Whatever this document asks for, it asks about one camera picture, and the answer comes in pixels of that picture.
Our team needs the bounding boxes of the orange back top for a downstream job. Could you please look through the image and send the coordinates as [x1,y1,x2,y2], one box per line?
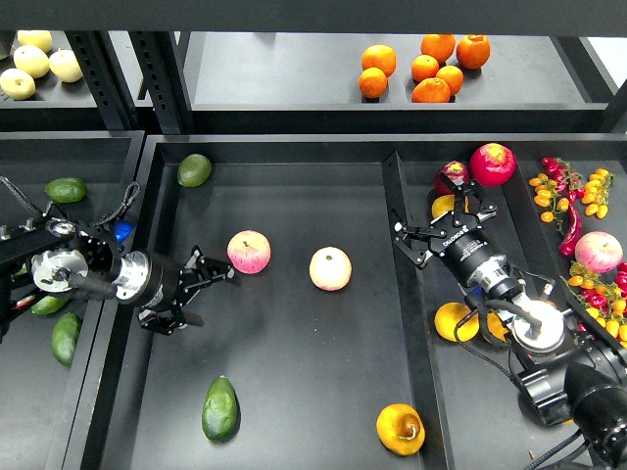
[420,33,457,63]

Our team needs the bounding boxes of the orange right top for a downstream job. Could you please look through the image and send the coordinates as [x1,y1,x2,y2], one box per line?
[456,34,491,70]

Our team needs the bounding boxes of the red cherry tomato bunch top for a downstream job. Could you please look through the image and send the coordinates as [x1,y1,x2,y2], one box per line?
[541,157,582,194]

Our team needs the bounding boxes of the yellow pear right tray left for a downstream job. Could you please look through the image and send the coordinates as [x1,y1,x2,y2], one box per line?
[434,302,479,342]

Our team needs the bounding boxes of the yellow pear right tray middle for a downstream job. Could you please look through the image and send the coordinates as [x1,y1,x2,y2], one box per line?
[480,310,509,346]

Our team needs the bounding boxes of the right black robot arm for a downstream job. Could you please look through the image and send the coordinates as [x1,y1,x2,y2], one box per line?
[386,172,626,469]

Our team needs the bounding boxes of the black left tray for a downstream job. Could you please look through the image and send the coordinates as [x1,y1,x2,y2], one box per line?
[1,131,143,469]

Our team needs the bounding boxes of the black centre tray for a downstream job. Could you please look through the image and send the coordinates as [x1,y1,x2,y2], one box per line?
[43,132,627,470]

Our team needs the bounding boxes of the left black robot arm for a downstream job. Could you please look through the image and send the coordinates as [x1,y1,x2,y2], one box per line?
[1,177,235,336]

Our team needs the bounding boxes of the mixed cherry tomato bunch lower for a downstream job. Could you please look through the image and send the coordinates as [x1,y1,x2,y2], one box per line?
[563,261,626,348]

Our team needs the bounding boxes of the orange right middle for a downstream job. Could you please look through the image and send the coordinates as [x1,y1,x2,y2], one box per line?
[436,66,464,97]

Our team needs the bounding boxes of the pale yellow pear right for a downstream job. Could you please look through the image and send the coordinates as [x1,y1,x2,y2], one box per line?
[49,49,83,83]

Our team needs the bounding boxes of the orange cherry tomato bunch left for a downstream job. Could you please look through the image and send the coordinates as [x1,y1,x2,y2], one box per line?
[528,173,570,223]

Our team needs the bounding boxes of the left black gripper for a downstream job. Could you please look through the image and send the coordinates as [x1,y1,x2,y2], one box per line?
[113,246,235,336]

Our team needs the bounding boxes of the orange left bottom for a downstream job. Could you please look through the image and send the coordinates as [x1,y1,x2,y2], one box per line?
[358,67,388,99]

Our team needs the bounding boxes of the yellow cherry tomato bunch right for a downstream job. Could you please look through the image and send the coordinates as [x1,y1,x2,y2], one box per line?
[581,167,614,219]

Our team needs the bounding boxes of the black perforated shelf post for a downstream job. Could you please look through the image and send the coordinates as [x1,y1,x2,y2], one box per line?
[128,31,195,135]

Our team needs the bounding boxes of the orange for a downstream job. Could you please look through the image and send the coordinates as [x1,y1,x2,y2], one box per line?
[410,55,440,83]
[456,34,491,70]
[358,67,388,99]
[420,33,457,63]
[410,77,451,103]
[436,66,464,97]
[361,44,398,77]

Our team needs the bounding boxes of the pink apple right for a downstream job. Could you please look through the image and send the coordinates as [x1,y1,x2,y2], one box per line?
[574,231,623,273]

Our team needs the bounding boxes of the yellow pear tray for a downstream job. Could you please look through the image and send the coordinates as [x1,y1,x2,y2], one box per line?
[434,302,479,342]
[480,310,509,346]

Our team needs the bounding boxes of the dark red apple small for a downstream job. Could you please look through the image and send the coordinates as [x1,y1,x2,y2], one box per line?
[433,161,469,196]

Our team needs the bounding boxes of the red chili pepper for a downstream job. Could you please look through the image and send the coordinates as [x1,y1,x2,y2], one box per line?
[558,205,582,257]

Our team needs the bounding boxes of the pale yellow pear front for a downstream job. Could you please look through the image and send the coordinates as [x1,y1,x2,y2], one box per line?
[0,69,35,101]

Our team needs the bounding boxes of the green avocado at tray corner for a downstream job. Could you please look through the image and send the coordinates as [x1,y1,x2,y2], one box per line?
[177,154,213,188]

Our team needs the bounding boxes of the orange left top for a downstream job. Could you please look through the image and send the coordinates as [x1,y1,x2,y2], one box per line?
[361,44,398,77]

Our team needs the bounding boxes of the pale pink apple centre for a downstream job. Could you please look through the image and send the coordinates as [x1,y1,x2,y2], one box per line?
[309,247,353,292]

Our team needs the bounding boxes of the red apple large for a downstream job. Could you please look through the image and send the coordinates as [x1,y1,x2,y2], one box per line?
[469,143,517,186]

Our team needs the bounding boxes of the pink apple left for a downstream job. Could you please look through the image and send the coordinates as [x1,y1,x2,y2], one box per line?
[226,230,271,274]

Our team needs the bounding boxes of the green avocado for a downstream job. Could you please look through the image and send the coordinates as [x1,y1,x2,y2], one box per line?
[177,154,213,188]
[31,296,69,316]
[45,177,87,204]
[51,312,82,366]
[201,375,239,442]

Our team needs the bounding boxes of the orange front bottom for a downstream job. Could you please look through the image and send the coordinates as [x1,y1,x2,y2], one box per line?
[410,77,451,103]

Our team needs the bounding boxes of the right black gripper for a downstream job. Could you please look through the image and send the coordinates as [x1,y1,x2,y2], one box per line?
[388,174,514,294]

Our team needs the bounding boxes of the black perforated post left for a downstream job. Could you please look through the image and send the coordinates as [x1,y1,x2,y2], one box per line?
[65,30,140,131]

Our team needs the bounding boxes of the black tray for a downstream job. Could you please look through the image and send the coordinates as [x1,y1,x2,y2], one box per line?
[43,132,627,470]
[1,131,143,469]

